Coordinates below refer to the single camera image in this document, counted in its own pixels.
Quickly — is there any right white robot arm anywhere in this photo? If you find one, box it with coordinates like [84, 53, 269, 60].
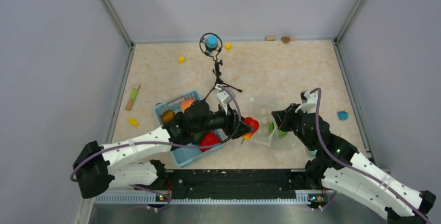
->
[271, 104, 436, 223]

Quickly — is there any yellow block front left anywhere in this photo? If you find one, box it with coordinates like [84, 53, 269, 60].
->
[127, 117, 139, 127]

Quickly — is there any clear polka dot zip bag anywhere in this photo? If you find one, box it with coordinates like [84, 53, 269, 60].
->
[248, 97, 297, 150]

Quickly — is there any wooden cork piece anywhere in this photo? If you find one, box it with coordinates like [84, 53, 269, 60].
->
[265, 36, 276, 41]

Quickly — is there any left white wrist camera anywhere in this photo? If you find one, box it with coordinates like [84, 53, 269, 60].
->
[215, 84, 236, 113]

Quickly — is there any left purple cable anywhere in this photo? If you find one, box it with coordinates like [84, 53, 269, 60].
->
[70, 84, 242, 182]

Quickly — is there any dark green toy avocado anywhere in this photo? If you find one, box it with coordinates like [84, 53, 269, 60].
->
[191, 131, 207, 146]

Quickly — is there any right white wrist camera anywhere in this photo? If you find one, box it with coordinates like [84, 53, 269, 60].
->
[297, 90, 318, 113]

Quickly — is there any blue toy block right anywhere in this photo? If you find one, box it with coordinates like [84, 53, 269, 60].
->
[337, 111, 349, 121]

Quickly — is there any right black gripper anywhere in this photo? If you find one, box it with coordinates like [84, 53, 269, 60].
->
[271, 103, 315, 151]

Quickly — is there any brown wooden piece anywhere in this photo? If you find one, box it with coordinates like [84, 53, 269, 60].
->
[281, 36, 291, 43]

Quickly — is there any green and wood toy block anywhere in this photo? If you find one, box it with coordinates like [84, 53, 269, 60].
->
[125, 83, 141, 111]

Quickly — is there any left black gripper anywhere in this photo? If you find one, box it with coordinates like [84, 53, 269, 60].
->
[193, 100, 253, 138]

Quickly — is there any brown toy kiwi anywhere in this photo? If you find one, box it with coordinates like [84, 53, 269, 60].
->
[160, 110, 176, 124]

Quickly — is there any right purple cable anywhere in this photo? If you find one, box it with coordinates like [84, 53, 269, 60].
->
[310, 87, 431, 224]

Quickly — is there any purple cable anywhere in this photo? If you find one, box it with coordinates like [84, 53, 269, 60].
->
[310, 87, 431, 224]
[70, 84, 242, 182]

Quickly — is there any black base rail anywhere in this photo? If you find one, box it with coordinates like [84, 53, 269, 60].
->
[134, 169, 331, 203]

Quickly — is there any blue microphone on tripod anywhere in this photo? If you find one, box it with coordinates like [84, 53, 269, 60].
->
[199, 32, 243, 104]

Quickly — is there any red orange toy pepper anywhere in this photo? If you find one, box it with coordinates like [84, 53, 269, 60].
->
[242, 117, 260, 141]

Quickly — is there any blue perforated plastic basket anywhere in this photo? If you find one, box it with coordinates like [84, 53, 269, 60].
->
[154, 89, 225, 167]

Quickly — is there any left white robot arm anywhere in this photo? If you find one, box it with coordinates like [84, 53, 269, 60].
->
[70, 100, 253, 199]

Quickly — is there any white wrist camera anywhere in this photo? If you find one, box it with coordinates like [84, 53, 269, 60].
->
[297, 90, 318, 113]
[215, 84, 236, 113]

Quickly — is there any red toy bell pepper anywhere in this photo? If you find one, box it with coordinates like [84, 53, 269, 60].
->
[199, 132, 221, 152]

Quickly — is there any teal plastic bottle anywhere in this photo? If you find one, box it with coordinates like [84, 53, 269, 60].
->
[306, 148, 318, 157]

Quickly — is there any orange toy peach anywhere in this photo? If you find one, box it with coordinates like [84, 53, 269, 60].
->
[180, 98, 195, 112]

